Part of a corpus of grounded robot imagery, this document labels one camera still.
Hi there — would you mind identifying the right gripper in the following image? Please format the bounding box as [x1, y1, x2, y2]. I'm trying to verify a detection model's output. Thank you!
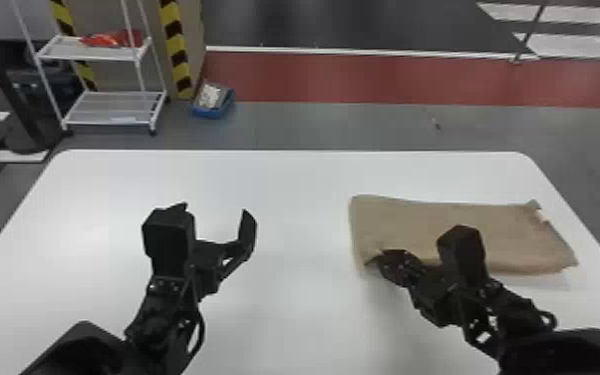
[370, 248, 469, 329]

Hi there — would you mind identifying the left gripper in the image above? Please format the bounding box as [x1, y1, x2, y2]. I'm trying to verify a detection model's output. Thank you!
[190, 208, 258, 302]

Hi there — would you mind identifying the beige towel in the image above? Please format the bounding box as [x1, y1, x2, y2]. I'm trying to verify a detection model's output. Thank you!
[349, 193, 580, 276]

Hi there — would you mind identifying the blue tray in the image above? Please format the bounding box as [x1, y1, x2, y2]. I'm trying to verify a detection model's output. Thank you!
[190, 82, 237, 120]

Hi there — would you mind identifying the white shelf trolley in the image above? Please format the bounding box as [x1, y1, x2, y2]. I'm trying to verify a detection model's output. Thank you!
[11, 0, 168, 137]

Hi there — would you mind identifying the red packet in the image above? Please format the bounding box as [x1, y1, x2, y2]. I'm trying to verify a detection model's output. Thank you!
[80, 32, 122, 49]

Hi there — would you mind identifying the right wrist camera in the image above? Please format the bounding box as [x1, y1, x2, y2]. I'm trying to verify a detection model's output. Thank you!
[436, 224, 490, 286]

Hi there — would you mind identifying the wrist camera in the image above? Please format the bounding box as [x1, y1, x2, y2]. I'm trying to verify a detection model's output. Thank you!
[436, 224, 490, 286]
[142, 202, 197, 277]

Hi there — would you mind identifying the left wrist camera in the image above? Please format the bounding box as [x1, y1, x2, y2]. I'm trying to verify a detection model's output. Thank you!
[142, 202, 197, 277]

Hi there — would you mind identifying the yellow black striped post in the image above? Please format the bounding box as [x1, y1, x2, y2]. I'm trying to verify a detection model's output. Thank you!
[48, 0, 99, 93]
[158, 0, 195, 101]

